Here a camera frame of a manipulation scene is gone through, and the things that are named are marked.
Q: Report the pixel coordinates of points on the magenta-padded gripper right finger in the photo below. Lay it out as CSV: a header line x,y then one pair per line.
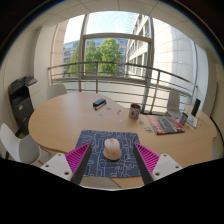
x,y
163,165

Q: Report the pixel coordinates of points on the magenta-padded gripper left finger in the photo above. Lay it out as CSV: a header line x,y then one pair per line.
x,y
63,165

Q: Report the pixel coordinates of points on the white computer mouse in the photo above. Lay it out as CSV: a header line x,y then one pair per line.
x,y
112,150

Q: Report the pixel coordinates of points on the blue patterned mouse pad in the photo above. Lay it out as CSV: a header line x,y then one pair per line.
x,y
100,166

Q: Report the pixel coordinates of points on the small paper sticker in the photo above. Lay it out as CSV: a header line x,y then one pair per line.
x,y
141,122
148,129

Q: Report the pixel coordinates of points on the red magazine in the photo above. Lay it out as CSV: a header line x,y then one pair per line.
x,y
165,125

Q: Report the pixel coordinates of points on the white plastic chair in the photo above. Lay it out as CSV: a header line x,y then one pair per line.
x,y
173,101
16,146
56,91

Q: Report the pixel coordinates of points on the colourful printed mug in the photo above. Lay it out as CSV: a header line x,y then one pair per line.
x,y
134,111

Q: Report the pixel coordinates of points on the black office printer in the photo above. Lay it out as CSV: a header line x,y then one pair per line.
x,y
20,103

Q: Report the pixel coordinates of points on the metal balcony railing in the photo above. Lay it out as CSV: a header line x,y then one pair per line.
x,y
97,76

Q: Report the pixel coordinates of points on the green trees outside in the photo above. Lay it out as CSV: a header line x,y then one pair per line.
x,y
108,53

